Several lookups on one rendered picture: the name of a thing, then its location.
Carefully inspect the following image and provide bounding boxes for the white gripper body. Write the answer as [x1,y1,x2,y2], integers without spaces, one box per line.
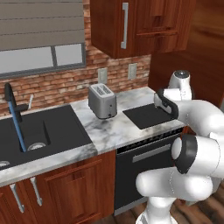
[153,87,179,120]

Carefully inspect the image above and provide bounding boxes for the black sink basin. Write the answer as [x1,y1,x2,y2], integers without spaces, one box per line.
[0,104,94,172]

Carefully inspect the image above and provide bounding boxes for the silver toaster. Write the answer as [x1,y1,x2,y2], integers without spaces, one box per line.
[87,82,118,120]

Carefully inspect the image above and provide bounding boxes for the tall brown wooden panel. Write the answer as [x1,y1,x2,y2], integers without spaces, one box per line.
[148,0,224,109]

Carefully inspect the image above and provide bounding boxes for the black dishwasher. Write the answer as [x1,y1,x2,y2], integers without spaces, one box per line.
[114,127,187,217]

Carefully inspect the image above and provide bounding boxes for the brown base cupboard door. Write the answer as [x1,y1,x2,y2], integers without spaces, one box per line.
[0,180,31,224]
[37,150,116,224]

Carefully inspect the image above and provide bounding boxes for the grey framed window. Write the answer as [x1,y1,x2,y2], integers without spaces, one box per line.
[0,42,88,80]

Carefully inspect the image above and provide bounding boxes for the grey window blind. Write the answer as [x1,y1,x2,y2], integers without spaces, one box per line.
[0,0,86,53]

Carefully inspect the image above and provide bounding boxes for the black and blue tap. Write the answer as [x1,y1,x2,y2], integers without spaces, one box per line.
[3,82,35,153]

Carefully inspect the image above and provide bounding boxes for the grey wall socket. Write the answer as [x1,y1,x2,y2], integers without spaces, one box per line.
[97,67,109,85]
[127,62,138,81]

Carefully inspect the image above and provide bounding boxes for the grey dishwasher handle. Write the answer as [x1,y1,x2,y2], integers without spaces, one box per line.
[131,143,172,164]

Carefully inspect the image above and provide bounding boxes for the brown panelled wall cupboard door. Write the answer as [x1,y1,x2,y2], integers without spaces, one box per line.
[135,0,197,56]

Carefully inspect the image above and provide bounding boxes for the grey wall cupboard handle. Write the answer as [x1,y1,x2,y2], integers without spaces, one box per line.
[120,2,130,50]

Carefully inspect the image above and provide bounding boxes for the grey base cupboard handle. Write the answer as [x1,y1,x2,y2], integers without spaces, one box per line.
[29,176,44,207]
[9,183,25,214]

